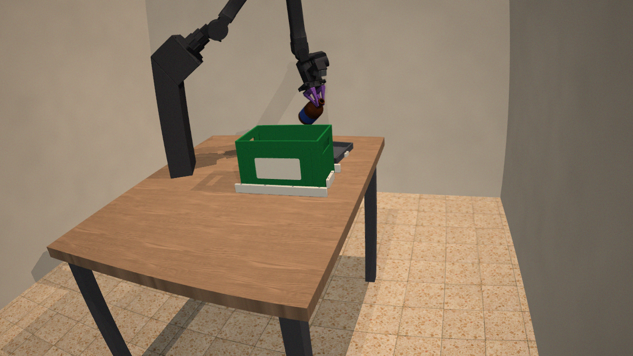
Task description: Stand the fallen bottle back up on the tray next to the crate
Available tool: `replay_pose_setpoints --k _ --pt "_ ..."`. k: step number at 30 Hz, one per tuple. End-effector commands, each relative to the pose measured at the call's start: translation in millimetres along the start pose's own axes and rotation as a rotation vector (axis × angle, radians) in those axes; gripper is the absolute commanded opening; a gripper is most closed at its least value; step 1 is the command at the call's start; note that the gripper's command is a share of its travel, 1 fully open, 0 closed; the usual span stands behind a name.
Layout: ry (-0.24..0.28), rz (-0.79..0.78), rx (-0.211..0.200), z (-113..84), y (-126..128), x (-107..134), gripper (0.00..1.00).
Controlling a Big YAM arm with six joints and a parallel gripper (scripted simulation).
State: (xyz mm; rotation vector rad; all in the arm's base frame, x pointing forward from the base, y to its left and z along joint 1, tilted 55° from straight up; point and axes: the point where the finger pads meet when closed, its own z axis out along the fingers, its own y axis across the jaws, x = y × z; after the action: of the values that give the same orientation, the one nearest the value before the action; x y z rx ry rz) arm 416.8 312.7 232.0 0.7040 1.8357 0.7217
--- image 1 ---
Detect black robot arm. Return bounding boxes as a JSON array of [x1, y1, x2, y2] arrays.
[[177, 0, 329, 83]]

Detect brown bottle with blue label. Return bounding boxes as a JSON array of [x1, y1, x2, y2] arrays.
[[298, 98, 325, 125]]

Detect green plastic crate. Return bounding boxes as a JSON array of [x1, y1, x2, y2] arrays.
[[235, 125, 335, 187]]

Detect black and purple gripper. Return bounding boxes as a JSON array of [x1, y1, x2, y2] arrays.
[[298, 79, 326, 107]]

